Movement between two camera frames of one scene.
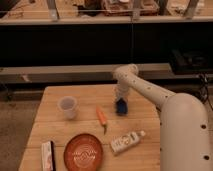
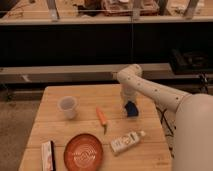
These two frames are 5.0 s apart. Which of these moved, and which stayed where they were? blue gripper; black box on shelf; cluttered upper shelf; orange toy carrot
Moved: blue gripper
Stayed: cluttered upper shelf; orange toy carrot; black box on shelf
